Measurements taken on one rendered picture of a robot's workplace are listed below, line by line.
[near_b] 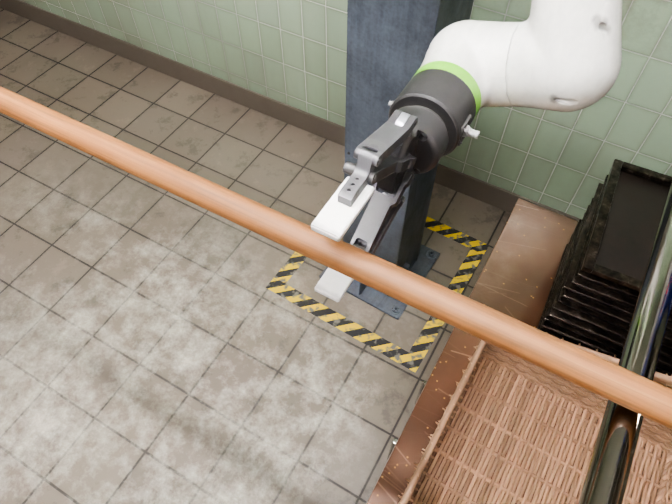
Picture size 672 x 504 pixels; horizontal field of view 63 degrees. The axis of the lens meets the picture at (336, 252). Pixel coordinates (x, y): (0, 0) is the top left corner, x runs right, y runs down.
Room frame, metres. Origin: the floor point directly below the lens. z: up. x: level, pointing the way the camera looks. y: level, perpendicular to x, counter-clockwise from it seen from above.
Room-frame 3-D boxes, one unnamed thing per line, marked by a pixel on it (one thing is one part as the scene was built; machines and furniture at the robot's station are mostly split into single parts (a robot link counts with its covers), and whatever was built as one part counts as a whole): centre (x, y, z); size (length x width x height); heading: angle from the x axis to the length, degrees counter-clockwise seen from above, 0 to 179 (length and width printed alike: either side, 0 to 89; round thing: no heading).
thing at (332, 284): (0.32, -0.01, 1.13); 0.07 x 0.03 x 0.01; 150
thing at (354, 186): (0.35, -0.02, 1.26); 0.05 x 0.01 x 0.03; 150
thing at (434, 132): (0.45, -0.08, 1.19); 0.09 x 0.07 x 0.08; 150
